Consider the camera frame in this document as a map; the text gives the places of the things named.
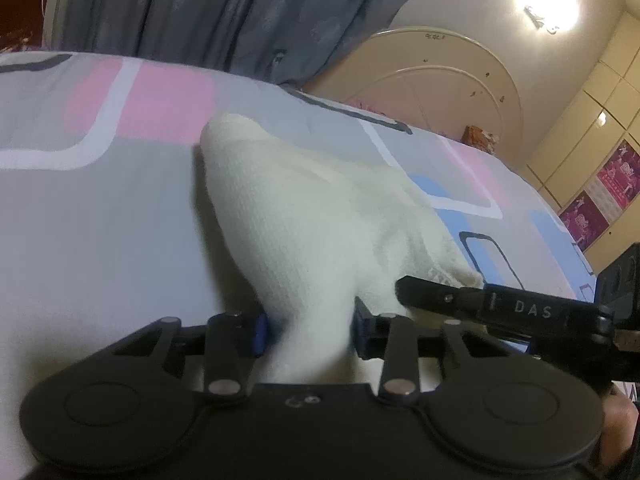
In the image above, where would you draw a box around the blue-grey curtain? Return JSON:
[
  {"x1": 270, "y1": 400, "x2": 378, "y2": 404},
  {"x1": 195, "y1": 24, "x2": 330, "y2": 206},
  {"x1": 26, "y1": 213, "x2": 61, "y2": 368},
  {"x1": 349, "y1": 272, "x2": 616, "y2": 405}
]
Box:
[{"x1": 49, "y1": 0, "x2": 442, "y2": 92}]

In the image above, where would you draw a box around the pink wall poster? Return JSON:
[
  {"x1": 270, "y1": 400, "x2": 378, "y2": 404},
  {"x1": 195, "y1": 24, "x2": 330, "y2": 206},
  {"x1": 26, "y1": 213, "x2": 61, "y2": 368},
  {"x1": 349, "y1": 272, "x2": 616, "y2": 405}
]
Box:
[
  {"x1": 596, "y1": 140, "x2": 640, "y2": 209},
  {"x1": 556, "y1": 191, "x2": 607, "y2": 254}
]

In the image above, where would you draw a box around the brown scalloped headboard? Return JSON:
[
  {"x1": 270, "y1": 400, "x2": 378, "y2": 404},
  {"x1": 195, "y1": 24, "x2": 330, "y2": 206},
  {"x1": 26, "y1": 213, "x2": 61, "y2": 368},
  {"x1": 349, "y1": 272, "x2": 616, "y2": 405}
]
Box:
[{"x1": 0, "y1": 0, "x2": 67, "y2": 54}]

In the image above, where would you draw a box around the pastel patterned bed sheet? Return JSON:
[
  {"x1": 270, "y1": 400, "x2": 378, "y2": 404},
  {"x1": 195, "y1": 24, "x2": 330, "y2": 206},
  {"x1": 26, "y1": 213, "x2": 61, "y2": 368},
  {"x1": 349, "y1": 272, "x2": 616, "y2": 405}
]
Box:
[{"x1": 0, "y1": 51, "x2": 601, "y2": 480}]

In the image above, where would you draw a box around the white towel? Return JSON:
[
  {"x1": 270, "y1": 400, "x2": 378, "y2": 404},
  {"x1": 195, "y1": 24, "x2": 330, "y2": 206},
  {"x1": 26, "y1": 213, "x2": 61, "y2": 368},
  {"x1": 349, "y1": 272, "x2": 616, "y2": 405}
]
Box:
[{"x1": 200, "y1": 112, "x2": 486, "y2": 391}]

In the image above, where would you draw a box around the cream arched board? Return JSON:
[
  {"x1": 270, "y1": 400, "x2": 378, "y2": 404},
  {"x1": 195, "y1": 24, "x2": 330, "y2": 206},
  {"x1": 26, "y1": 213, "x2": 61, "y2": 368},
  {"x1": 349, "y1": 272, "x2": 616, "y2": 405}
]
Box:
[{"x1": 304, "y1": 26, "x2": 526, "y2": 147}]

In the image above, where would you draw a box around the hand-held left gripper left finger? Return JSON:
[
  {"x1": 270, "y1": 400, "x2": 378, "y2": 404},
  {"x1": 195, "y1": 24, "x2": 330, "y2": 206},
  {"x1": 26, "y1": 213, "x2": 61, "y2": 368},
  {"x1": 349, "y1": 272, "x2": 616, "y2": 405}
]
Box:
[{"x1": 112, "y1": 310, "x2": 274, "y2": 405}]

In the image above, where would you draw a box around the orange patterned cloth bundle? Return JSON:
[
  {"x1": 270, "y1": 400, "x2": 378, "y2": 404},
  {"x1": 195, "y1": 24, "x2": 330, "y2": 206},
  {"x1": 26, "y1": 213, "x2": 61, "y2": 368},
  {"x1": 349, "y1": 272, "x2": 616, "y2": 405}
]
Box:
[{"x1": 461, "y1": 125, "x2": 499, "y2": 154}]

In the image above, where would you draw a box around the cream built-in wardrobe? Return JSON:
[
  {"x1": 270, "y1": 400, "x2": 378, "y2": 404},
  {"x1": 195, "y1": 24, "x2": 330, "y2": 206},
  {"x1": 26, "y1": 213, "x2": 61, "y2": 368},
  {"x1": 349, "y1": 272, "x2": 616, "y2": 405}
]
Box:
[{"x1": 519, "y1": 10, "x2": 640, "y2": 273}]

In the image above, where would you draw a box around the person's right hand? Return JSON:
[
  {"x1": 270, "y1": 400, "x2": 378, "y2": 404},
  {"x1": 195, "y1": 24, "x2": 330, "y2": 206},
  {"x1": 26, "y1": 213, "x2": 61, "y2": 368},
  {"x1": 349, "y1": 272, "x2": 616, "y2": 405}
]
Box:
[{"x1": 599, "y1": 391, "x2": 638, "y2": 468}]

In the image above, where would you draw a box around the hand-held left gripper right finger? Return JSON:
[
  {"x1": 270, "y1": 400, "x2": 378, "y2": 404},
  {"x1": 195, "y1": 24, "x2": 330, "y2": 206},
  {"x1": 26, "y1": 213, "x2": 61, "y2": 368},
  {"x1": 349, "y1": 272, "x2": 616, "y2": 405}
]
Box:
[{"x1": 350, "y1": 296, "x2": 497, "y2": 405}]

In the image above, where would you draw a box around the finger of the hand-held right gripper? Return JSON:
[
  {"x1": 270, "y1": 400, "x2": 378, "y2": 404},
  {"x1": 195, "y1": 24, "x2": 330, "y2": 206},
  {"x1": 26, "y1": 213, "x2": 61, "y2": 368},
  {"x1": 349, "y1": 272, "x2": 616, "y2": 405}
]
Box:
[{"x1": 395, "y1": 275, "x2": 617, "y2": 337}]

